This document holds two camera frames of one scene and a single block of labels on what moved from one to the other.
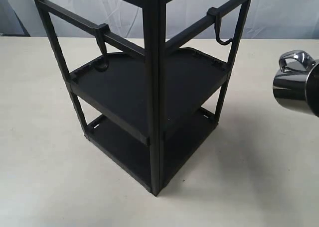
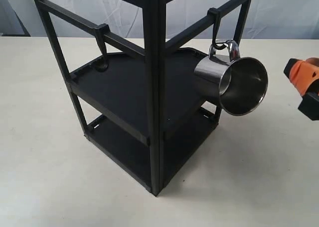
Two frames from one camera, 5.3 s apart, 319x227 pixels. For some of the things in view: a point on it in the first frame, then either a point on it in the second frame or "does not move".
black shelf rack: (148, 109) does not move
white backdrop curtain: (273, 13) does not move
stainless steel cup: (297, 83) to (240, 84)
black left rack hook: (101, 63) does not move
